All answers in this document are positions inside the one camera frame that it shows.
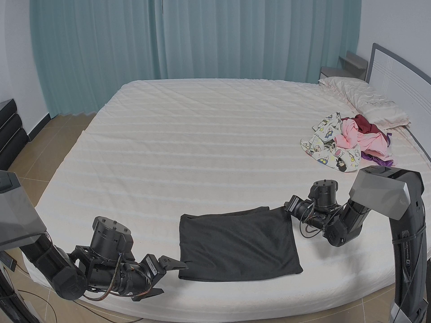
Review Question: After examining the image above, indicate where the purple garment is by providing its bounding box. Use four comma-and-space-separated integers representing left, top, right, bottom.
360, 133, 395, 168

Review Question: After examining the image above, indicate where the black T-shirt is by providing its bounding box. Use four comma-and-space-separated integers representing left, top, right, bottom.
178, 206, 303, 282

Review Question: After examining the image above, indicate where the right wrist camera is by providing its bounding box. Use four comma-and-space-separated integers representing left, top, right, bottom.
310, 179, 338, 211

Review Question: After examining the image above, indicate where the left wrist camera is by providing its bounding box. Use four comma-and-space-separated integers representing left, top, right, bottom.
92, 216, 133, 261

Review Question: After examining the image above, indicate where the dark red garment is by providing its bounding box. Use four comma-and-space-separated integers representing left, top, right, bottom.
350, 114, 391, 140

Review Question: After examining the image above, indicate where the cream pillow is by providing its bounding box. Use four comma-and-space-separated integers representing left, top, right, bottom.
318, 76, 412, 130

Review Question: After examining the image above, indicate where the black chest of drawers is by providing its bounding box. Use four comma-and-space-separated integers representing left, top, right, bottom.
0, 99, 29, 171

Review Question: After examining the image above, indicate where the white printed garment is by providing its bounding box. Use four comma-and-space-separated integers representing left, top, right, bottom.
300, 112, 362, 173

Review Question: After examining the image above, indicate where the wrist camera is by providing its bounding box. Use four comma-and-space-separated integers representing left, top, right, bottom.
92, 216, 133, 261
310, 179, 338, 211

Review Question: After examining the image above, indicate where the pink garment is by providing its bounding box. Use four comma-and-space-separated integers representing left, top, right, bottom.
333, 119, 393, 159

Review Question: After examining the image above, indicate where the blue-green curtain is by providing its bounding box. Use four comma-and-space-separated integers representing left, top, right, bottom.
30, 0, 363, 118

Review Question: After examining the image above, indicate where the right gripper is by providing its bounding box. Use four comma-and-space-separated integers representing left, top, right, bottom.
284, 195, 314, 219

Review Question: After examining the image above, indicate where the bed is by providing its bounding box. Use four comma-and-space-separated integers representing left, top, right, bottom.
25, 42, 431, 323

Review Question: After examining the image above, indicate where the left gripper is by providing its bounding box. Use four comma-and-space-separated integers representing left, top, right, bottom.
119, 254, 189, 303

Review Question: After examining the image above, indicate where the grey bedside table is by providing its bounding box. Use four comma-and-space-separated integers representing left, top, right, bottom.
320, 51, 368, 80

